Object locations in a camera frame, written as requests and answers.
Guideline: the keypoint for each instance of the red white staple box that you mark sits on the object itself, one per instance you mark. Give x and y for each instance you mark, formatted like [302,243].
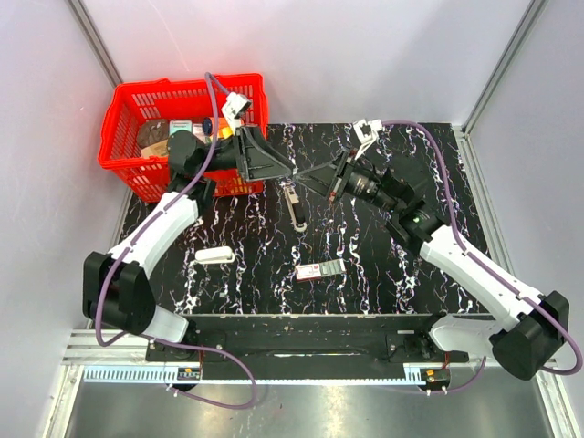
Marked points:
[320,270]

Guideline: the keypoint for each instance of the brown cardboard box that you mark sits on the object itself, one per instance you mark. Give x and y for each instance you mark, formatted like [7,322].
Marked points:
[159,149]

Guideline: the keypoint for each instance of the brown round cookie pack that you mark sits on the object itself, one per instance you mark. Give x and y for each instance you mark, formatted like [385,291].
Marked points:
[152,131]

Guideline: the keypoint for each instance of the orange bottle blue cap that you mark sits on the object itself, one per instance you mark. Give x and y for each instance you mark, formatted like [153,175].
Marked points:
[211,127]

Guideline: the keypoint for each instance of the teal white box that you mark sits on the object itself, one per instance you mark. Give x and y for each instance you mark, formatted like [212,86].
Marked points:
[176,126]

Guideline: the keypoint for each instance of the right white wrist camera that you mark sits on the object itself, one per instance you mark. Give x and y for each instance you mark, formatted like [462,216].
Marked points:
[364,133]

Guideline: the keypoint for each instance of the aluminium frame rail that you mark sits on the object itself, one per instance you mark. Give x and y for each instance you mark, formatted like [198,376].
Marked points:
[83,345]

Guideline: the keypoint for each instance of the red plastic shopping basket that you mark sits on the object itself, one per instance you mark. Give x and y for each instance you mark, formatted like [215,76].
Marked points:
[134,104]

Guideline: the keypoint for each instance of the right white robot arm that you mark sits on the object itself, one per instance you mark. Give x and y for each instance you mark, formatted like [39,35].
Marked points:
[527,327]

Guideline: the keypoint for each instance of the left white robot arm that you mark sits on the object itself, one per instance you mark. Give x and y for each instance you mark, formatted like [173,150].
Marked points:
[116,285]

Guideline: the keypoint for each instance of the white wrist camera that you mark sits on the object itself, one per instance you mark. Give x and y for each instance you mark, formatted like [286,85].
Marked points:
[234,109]
[364,133]

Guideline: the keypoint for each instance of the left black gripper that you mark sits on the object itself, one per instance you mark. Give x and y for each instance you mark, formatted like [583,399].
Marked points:
[252,165]

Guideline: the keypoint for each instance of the pink white small box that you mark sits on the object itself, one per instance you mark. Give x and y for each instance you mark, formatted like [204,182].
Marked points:
[197,130]

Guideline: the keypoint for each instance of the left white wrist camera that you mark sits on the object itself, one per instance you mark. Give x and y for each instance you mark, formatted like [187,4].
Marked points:
[234,109]

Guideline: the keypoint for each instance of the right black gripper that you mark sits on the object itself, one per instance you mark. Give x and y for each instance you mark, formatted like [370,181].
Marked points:
[328,178]

